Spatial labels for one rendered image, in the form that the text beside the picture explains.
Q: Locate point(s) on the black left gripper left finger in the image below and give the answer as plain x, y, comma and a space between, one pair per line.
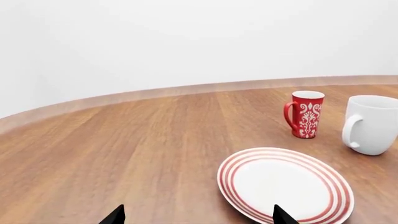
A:
116, 217

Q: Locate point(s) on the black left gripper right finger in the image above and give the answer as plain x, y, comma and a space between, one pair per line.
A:
282, 217

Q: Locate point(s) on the plain white mug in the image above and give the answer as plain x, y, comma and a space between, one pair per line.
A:
371, 126

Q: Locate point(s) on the white plate with red rings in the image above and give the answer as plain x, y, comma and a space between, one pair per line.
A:
281, 184

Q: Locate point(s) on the red mug with white pattern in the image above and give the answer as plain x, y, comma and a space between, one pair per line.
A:
306, 115

